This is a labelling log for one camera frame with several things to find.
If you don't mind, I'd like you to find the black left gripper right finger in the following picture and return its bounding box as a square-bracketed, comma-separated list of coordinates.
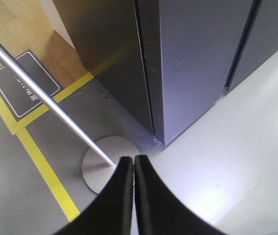
[134, 155, 221, 235]

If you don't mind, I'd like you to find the dark floor label sign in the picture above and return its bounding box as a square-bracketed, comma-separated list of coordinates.
[0, 49, 64, 121]

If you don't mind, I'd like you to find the grey fridge with door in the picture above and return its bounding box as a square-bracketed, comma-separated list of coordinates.
[54, 0, 278, 145]

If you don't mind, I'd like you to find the silver sign stand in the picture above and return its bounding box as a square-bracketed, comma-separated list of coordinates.
[0, 44, 140, 193]

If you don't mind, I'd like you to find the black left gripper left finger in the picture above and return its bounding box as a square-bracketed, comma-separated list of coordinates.
[56, 157, 134, 235]

